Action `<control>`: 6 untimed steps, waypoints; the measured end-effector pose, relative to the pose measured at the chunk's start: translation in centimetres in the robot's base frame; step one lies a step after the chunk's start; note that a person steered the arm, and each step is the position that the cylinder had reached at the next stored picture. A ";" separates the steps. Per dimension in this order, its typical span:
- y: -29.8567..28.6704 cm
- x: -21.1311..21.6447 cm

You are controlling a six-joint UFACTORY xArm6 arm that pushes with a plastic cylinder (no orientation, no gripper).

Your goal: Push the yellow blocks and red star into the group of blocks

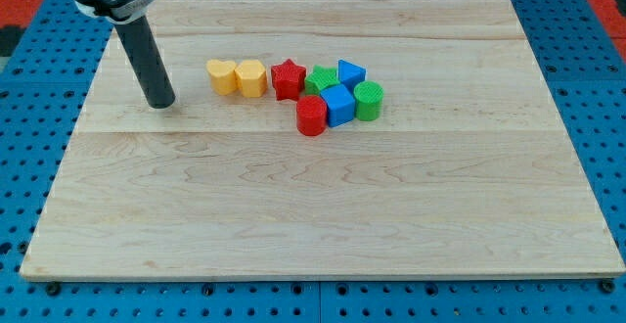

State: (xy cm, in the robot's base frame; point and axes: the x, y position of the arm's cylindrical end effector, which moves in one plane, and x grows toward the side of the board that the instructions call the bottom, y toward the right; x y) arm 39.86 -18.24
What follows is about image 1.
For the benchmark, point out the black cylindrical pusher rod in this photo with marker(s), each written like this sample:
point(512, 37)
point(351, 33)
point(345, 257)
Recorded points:
point(141, 49)

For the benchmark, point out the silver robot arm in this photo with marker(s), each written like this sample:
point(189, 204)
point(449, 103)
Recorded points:
point(129, 18)

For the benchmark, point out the red star block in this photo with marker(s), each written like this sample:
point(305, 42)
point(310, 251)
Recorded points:
point(288, 80)

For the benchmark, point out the green star block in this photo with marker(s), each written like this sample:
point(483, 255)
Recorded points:
point(320, 79)

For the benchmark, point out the yellow heart block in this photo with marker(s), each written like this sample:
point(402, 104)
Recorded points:
point(222, 76)

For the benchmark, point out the yellow hexagon block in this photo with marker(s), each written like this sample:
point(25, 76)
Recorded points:
point(252, 80)

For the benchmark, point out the red cylinder block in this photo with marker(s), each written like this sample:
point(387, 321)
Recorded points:
point(311, 115)

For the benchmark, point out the wooden board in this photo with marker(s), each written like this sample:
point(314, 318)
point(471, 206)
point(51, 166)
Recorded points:
point(468, 174)

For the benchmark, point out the blue cube block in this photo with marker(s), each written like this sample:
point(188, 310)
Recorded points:
point(340, 105)

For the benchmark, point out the blue triangle block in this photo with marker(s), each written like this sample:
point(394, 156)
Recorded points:
point(350, 74)

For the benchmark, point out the green cylinder block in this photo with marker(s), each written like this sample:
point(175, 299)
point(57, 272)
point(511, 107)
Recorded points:
point(368, 96)

